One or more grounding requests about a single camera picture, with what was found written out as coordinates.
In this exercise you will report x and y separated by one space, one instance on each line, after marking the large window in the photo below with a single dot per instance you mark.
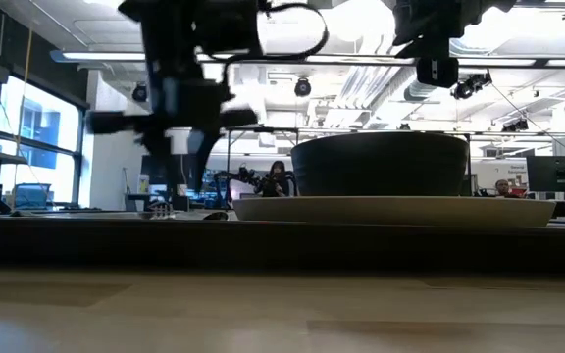
42 122

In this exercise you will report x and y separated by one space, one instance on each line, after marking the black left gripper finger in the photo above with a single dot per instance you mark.
172 166
201 152

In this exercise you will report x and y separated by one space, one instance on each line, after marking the dark grey bowl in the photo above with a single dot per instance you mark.
380 164

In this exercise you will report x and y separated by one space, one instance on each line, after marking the beige round plate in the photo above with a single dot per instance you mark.
395 211

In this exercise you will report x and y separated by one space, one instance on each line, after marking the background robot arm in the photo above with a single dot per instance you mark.
241 176

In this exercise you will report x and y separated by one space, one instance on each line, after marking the person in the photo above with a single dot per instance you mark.
503 188
275 181

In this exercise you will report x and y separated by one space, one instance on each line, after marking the black background monitor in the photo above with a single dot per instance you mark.
557 174

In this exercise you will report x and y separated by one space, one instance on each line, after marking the grey cloth napkin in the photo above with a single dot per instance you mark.
189 216

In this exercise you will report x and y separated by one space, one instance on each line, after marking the black ceiling spotlight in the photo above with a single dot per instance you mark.
139 92
303 87

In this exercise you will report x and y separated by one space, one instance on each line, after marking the dark brown serving tray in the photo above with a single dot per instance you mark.
282 245

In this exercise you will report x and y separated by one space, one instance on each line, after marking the blue lit screen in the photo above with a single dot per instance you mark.
32 196

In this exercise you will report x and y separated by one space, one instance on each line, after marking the black metal frame stand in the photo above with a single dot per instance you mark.
263 129

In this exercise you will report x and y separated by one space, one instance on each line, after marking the long ceiling light bar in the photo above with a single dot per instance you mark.
101 56

